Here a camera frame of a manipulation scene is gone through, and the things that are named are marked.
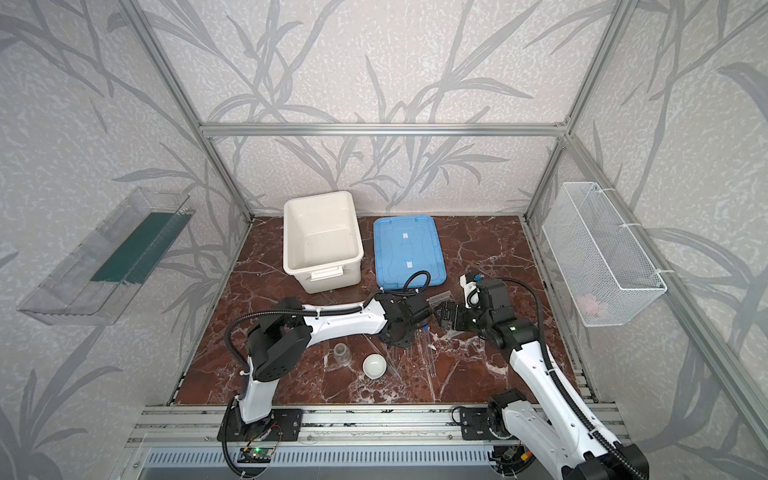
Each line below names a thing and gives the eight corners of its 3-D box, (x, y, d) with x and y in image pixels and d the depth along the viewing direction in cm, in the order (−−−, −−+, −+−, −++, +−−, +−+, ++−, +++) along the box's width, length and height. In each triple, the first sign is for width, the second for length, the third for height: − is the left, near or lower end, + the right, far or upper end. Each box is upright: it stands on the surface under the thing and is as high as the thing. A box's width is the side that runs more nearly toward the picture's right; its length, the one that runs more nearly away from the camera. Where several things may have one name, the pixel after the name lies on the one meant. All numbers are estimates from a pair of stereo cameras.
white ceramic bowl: (362, 379, 83) (361, 377, 81) (364, 355, 87) (363, 353, 85) (386, 379, 83) (385, 377, 81) (386, 355, 87) (386, 353, 85)
